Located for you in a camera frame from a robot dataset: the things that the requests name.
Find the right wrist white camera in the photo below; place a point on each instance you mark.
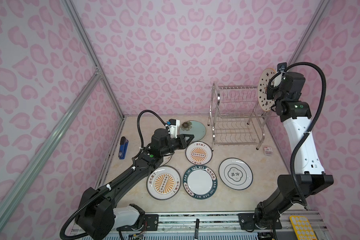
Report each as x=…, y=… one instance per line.
x=282, y=67

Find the dark green rimmed plate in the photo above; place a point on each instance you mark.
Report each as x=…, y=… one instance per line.
x=200, y=182

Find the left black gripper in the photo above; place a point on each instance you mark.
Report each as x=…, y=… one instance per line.
x=183, y=141

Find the chrome two-tier dish rack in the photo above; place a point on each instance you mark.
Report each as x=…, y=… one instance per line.
x=235, y=116

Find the small pink white box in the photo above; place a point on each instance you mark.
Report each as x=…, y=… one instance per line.
x=268, y=151

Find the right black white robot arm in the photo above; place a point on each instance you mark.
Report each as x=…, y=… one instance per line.
x=307, y=175

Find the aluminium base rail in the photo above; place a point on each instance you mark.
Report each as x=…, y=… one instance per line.
x=218, y=226

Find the black marker pen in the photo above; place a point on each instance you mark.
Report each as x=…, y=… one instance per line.
x=196, y=233

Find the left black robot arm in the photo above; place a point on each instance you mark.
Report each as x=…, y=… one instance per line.
x=98, y=212

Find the cat and stars plate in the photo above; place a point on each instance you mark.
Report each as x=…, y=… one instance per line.
x=262, y=88

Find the teal flower plate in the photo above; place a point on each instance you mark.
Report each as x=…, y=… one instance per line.
x=195, y=128

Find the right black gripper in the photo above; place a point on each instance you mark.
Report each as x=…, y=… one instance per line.
x=270, y=92

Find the large orange sunburst plate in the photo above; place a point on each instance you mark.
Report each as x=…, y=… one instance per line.
x=164, y=183

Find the cream plate with red berries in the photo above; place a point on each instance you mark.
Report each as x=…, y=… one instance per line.
x=166, y=159

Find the small orange sunburst plate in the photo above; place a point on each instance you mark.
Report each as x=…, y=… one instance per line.
x=199, y=153

